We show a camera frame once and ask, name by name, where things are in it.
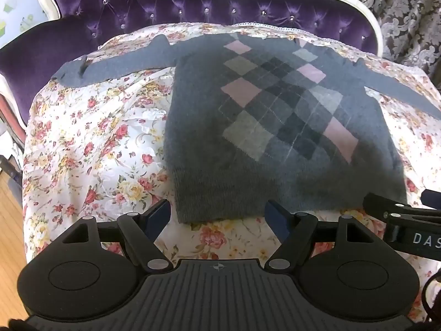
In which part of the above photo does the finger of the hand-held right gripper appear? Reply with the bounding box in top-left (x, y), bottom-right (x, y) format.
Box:
top-left (420, 189), bottom-right (441, 209)
top-left (363, 193), bottom-right (441, 227)

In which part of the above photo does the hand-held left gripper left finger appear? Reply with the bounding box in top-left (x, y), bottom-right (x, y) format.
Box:
top-left (61, 199), bottom-right (174, 274)

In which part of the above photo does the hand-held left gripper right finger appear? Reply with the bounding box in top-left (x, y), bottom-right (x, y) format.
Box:
top-left (263, 200), bottom-right (380, 274)

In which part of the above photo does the grey argyle sweater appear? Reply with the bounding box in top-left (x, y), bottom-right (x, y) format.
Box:
top-left (52, 33), bottom-right (441, 225)

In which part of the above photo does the floral blanket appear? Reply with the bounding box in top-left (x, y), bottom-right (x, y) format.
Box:
top-left (21, 22), bottom-right (441, 321)

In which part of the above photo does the red stick vacuum cleaner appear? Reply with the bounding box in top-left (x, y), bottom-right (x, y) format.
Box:
top-left (0, 76), bottom-right (26, 183)

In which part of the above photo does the grey damask curtain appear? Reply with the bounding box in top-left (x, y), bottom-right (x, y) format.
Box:
top-left (203, 0), bottom-right (441, 87)

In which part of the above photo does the purple tufted sofa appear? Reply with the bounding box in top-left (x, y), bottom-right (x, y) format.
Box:
top-left (0, 0), bottom-right (384, 121)

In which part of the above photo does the white panel with cupcake stickers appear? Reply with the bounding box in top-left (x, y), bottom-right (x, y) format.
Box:
top-left (0, 0), bottom-right (52, 47)

